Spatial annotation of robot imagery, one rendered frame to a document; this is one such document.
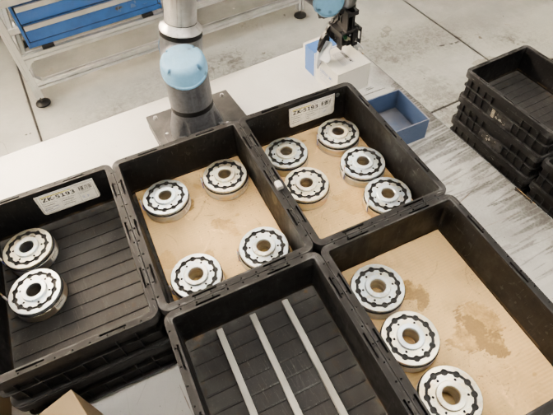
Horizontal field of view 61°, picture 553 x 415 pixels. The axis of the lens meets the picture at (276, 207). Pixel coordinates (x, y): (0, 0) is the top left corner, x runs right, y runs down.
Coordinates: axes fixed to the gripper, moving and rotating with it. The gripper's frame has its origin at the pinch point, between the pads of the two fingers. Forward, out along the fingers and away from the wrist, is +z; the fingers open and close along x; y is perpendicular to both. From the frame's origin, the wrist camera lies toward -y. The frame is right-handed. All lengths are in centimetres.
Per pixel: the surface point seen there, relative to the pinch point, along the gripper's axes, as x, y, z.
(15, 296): -103, 41, -10
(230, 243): -60, 50, -7
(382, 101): 1.4, 22.7, 1.5
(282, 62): -10.9, -15.5, 6.2
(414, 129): 1.2, 37.3, 1.0
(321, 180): -36, 47, -10
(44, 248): -95, 33, -10
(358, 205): -31, 56, -7
